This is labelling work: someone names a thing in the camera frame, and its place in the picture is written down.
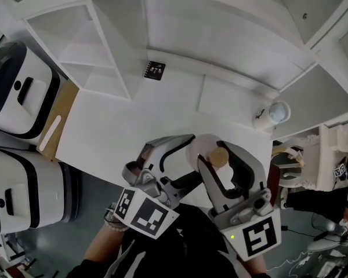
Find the person's right forearm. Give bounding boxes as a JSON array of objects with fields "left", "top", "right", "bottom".
[{"left": 242, "top": 253, "right": 273, "bottom": 278}]

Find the metal storage rack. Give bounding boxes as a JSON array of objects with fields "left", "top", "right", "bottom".
[{"left": 0, "top": 233, "right": 28, "bottom": 278}]

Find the pink glass bottle with cork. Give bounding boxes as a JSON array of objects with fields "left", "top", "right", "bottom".
[{"left": 185, "top": 134, "right": 235, "bottom": 191}]

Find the brown cardboard box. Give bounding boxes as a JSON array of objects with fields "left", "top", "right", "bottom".
[{"left": 35, "top": 79, "right": 81, "bottom": 162}]

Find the pile of dark clutter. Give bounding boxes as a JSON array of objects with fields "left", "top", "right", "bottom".
[{"left": 316, "top": 242, "right": 348, "bottom": 278}]

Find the white grey appliance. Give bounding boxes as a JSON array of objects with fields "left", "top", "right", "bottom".
[{"left": 306, "top": 221, "right": 345, "bottom": 252}]

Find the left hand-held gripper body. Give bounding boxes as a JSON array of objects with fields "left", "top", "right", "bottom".
[{"left": 113, "top": 160, "right": 183, "bottom": 240}]

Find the person's black clothing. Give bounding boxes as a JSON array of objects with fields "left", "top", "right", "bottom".
[{"left": 65, "top": 203, "right": 252, "bottom": 278}]

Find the wooden chair cream back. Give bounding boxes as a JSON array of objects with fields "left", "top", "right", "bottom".
[{"left": 268, "top": 139, "right": 305, "bottom": 211}]

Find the ornate cream vanity table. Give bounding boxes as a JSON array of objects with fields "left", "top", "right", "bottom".
[{"left": 278, "top": 122, "right": 348, "bottom": 192}]

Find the white desk with hutch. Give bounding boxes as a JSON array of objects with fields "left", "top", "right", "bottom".
[{"left": 23, "top": 0, "right": 348, "bottom": 207}]

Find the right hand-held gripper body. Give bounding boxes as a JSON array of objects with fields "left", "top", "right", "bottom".
[{"left": 207, "top": 186, "right": 282, "bottom": 262}]

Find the white penguin print bottle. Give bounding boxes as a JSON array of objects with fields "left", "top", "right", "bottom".
[{"left": 254, "top": 101, "right": 292, "bottom": 130}]

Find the black cable with adapter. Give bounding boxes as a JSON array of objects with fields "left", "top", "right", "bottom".
[{"left": 280, "top": 211, "right": 337, "bottom": 242}]

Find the person's left forearm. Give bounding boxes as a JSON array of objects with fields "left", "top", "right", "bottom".
[{"left": 83, "top": 221, "right": 127, "bottom": 270}]

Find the white bead bracelet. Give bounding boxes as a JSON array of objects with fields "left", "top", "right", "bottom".
[{"left": 103, "top": 220, "right": 129, "bottom": 233}]

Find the white black robot unit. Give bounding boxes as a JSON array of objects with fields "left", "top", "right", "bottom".
[
  {"left": 0, "top": 145, "right": 82, "bottom": 236},
  {"left": 0, "top": 40, "right": 61, "bottom": 141}
]

